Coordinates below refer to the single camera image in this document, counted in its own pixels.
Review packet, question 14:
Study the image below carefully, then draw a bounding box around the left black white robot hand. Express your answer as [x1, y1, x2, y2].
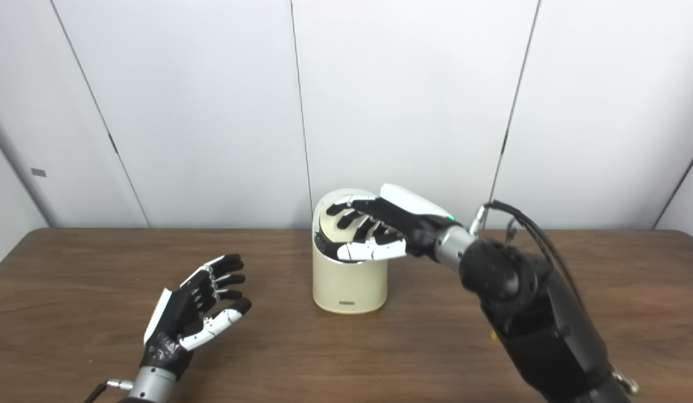
[139, 254, 252, 381]

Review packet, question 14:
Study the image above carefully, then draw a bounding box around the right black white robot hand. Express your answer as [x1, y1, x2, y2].
[324, 183, 465, 263]

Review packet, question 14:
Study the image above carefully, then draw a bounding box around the cream round bin lid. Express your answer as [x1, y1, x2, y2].
[320, 196, 375, 247]

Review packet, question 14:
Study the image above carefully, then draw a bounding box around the cream-colored round bin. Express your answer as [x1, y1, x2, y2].
[312, 188, 388, 314]

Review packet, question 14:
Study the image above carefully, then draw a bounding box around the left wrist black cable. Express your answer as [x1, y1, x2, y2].
[83, 379, 134, 403]

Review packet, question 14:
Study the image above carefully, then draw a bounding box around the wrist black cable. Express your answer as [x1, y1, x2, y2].
[470, 200, 638, 392]
[83, 379, 134, 403]

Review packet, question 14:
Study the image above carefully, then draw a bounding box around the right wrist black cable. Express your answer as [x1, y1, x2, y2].
[470, 200, 638, 392]

